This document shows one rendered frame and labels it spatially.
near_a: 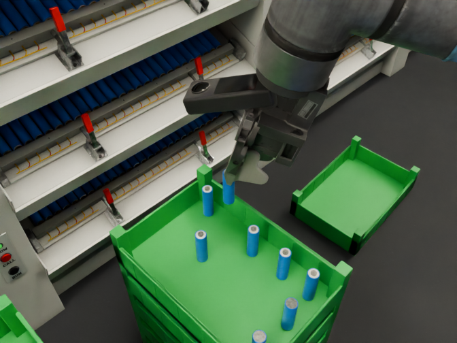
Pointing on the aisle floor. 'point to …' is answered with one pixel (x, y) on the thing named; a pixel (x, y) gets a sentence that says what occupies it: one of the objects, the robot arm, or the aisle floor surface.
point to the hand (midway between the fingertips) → (228, 171)
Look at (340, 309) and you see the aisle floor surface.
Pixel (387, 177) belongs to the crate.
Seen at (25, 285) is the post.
